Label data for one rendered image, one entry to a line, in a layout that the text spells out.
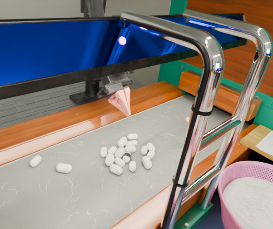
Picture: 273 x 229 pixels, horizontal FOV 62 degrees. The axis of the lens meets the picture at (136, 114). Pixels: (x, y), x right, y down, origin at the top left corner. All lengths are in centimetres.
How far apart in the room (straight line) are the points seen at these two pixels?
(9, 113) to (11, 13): 164
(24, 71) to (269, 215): 58
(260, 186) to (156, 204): 31
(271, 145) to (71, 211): 58
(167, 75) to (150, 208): 69
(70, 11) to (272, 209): 250
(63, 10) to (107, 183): 231
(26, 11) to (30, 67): 228
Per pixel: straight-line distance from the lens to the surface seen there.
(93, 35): 32
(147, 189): 57
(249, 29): 42
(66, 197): 55
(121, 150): 62
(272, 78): 86
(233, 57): 90
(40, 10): 260
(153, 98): 90
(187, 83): 93
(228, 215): 57
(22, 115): 97
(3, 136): 70
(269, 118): 89
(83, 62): 30
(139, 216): 49
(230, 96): 85
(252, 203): 64
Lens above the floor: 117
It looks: 31 degrees down
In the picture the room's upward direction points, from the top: 7 degrees clockwise
